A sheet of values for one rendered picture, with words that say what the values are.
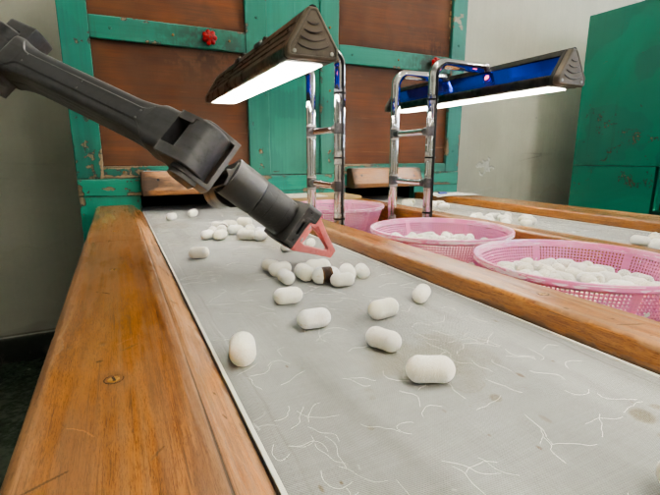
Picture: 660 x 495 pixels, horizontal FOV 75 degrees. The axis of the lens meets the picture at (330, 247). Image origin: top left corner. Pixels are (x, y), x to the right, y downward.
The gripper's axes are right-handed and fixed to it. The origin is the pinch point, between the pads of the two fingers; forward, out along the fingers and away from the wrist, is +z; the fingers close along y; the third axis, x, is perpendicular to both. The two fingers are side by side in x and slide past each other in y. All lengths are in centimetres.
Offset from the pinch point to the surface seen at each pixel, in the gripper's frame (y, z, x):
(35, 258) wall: 163, -34, 64
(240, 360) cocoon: -29.6, -16.3, 14.2
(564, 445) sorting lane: -46.3, -4.0, 5.7
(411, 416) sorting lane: -40.2, -9.1, 9.6
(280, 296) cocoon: -17.0, -10.6, 9.0
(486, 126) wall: 172, 135, -153
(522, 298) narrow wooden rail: -31.0, 5.3, -4.8
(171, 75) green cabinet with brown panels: 79, -34, -22
